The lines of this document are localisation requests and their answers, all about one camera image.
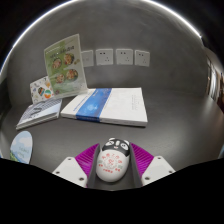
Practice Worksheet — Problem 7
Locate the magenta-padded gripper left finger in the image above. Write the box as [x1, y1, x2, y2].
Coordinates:
[52, 143, 102, 189]

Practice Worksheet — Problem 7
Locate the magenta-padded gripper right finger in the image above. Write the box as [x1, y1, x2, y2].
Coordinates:
[128, 142, 176, 188]

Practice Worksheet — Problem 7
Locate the white panda-print computer mouse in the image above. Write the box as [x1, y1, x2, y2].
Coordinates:
[95, 137, 131, 183]

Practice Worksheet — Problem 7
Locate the grey patterned book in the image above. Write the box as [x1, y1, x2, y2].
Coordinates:
[15, 98, 63, 131]

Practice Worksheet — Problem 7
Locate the large white and blue book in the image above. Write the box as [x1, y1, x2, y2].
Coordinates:
[60, 87, 149, 128]

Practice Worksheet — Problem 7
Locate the green food-photo acrylic sign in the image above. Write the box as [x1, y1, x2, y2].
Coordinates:
[43, 33, 89, 100]

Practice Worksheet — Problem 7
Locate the white wall socket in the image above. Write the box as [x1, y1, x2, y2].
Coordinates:
[80, 49, 95, 68]
[134, 49, 151, 68]
[95, 48, 114, 66]
[115, 48, 134, 66]

